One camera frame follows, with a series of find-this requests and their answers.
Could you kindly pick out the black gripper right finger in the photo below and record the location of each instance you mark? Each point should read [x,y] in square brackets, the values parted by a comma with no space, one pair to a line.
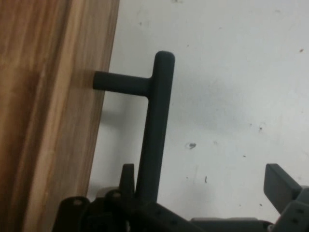
[282,188]

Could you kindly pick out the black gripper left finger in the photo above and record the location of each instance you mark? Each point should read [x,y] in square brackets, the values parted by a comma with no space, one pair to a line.
[128,178]

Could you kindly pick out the wooden drawer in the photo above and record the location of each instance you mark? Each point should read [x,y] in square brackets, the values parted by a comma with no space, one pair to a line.
[48,120]

